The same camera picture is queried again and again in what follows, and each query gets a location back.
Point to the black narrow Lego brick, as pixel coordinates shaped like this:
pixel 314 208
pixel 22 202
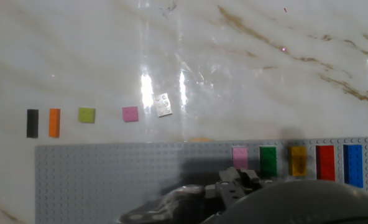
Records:
pixel 32 123

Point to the light pink Lego brick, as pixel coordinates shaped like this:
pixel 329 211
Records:
pixel 240 157

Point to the lime green square Lego brick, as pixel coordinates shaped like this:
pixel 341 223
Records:
pixel 86 115

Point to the white Lego brick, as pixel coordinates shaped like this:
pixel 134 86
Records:
pixel 163 105

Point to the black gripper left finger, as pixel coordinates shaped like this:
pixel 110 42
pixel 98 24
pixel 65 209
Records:
pixel 229 191

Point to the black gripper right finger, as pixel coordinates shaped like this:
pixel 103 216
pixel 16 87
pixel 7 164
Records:
pixel 250 177

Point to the magenta square Lego brick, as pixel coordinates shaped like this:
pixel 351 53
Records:
pixel 130 114

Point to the blue long Lego brick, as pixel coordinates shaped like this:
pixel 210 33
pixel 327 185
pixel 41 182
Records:
pixel 353 166

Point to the white marble pattern board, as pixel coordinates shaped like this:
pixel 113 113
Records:
pixel 78 62

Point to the grey Lego baseplate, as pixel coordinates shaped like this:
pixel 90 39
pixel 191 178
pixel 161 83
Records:
pixel 109 180

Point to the yellow Lego brick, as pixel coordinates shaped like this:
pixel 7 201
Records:
pixel 297 161

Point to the red long Lego brick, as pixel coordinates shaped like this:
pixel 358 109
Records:
pixel 325 163

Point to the orange narrow Lego brick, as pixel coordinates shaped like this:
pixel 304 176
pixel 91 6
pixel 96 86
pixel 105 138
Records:
pixel 54 123

